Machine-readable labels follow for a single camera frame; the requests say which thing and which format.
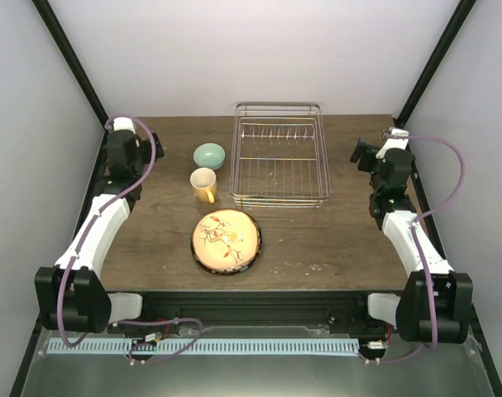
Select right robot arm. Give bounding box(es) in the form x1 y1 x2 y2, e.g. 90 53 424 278
350 127 473 346

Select black frame post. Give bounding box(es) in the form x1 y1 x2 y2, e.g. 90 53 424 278
394 0 476 127
31 0 111 125

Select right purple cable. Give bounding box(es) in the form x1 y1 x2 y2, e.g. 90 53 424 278
364 133 466 366

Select right black frame post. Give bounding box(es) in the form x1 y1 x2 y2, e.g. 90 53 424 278
394 0 476 127

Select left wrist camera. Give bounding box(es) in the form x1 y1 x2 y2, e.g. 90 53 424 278
112 117 136 133

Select celadon green bowl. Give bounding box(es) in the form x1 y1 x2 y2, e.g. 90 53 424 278
193 142 226 170

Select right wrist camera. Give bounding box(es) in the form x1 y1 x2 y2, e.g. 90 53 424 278
375 127 409 160

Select left black frame post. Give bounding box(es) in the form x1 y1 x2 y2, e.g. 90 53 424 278
31 0 111 125

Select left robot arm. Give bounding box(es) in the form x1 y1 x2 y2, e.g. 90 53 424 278
35 115 164 335

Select dark checkered rim plate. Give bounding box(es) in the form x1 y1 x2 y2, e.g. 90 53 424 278
190 210 265 276

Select yellow mug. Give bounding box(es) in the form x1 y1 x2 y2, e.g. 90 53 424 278
189 167 217 203

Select light blue slotted cable duct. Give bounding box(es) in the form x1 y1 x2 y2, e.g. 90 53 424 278
45 337 360 356

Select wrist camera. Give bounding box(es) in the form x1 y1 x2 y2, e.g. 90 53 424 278
375 127 409 160
112 117 136 133

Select wire dish rack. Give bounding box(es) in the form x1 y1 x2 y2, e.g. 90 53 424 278
230 102 331 208

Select black aluminium frame rail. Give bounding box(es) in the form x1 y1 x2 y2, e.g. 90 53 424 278
141 290 370 332

